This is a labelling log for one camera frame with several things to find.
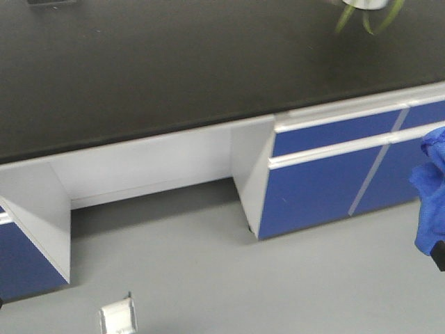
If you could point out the green potted plant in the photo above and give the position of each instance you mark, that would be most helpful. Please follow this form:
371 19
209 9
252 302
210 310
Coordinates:
376 15

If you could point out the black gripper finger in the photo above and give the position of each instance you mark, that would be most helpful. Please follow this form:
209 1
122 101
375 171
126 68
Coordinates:
438 254

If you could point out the dark object top edge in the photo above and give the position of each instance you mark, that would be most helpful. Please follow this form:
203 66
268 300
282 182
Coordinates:
48 2

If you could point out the blue white lab cabinet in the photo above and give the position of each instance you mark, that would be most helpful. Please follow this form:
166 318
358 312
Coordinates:
306 167

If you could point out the blue microfiber cloth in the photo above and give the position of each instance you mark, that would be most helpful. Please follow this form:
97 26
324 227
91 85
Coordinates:
428 179

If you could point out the blue cabinet left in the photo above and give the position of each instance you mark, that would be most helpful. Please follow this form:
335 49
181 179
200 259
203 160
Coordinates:
35 232

